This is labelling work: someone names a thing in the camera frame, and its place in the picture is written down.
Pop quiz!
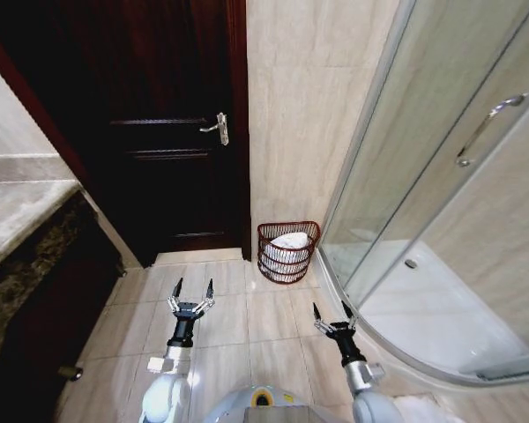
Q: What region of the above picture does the silver door handle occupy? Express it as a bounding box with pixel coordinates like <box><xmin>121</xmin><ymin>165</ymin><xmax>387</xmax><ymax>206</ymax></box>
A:
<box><xmin>198</xmin><ymin>111</ymin><xmax>231</xmax><ymax>147</ymax></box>

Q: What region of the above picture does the dark vanity cabinet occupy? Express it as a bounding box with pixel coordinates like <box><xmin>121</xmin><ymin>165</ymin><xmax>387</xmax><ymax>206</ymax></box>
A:
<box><xmin>0</xmin><ymin>189</ymin><xmax>128</xmax><ymax>423</ymax></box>

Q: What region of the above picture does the chrome shower door handle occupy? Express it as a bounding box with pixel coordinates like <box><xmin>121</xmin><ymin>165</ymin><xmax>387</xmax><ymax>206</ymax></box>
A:
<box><xmin>455</xmin><ymin>92</ymin><xmax>529</xmax><ymax>168</ymax></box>

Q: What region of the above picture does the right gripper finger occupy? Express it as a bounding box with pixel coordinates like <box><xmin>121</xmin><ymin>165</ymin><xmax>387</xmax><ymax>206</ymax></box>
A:
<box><xmin>340</xmin><ymin>300</ymin><xmax>360</xmax><ymax>331</ymax></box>
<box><xmin>312</xmin><ymin>301</ymin><xmax>334</xmax><ymax>339</ymax></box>

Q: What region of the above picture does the dark red door frame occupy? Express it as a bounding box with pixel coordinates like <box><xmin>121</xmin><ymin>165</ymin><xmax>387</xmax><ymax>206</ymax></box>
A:
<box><xmin>0</xmin><ymin>0</ymin><xmax>253</xmax><ymax>269</ymax></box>

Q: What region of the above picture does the dark wooden door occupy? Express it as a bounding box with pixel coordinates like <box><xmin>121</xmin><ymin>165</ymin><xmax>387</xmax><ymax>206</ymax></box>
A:
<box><xmin>0</xmin><ymin>0</ymin><xmax>244</xmax><ymax>266</ymax></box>

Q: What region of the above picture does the grey marble counter top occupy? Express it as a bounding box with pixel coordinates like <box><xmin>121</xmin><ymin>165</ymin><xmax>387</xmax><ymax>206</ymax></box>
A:
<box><xmin>0</xmin><ymin>179</ymin><xmax>84</xmax><ymax>279</ymax></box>

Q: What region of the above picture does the white towel with hamper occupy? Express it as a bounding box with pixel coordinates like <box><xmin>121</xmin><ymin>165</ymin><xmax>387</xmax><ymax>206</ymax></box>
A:
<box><xmin>264</xmin><ymin>233</ymin><xmax>312</xmax><ymax>271</ymax></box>

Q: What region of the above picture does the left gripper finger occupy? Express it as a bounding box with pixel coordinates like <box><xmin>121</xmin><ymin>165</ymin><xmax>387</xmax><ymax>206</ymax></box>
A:
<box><xmin>196</xmin><ymin>277</ymin><xmax>216</xmax><ymax>315</ymax></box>
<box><xmin>167</xmin><ymin>277</ymin><xmax>185</xmax><ymax>315</ymax></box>

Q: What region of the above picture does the red wicker hamper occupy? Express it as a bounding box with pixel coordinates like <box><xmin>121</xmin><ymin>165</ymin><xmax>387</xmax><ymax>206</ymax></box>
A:
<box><xmin>257</xmin><ymin>220</ymin><xmax>322</xmax><ymax>285</ymax></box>

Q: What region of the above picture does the fixed glass shower panel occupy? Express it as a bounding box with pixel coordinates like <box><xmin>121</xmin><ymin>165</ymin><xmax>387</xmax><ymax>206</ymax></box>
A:
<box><xmin>319</xmin><ymin>0</ymin><xmax>424</xmax><ymax>283</ymax></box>

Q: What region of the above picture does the metal cabinet knob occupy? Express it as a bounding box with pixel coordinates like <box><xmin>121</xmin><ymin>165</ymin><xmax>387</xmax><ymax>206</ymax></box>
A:
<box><xmin>57</xmin><ymin>364</ymin><xmax>85</xmax><ymax>382</ymax></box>

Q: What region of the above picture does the white shower tray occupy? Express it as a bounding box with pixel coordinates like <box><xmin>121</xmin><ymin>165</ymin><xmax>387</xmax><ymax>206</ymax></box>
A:
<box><xmin>316</xmin><ymin>240</ymin><xmax>529</xmax><ymax>390</ymax></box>

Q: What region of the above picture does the white rounded robot front shell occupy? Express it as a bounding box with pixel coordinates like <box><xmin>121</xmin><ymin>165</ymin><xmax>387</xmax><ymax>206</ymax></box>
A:
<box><xmin>201</xmin><ymin>382</ymin><xmax>336</xmax><ymax>423</ymax></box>

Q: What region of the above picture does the glass shower door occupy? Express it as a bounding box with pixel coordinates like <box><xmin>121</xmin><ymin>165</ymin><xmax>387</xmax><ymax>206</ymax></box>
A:
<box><xmin>346</xmin><ymin>0</ymin><xmax>529</xmax><ymax>382</ymax></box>

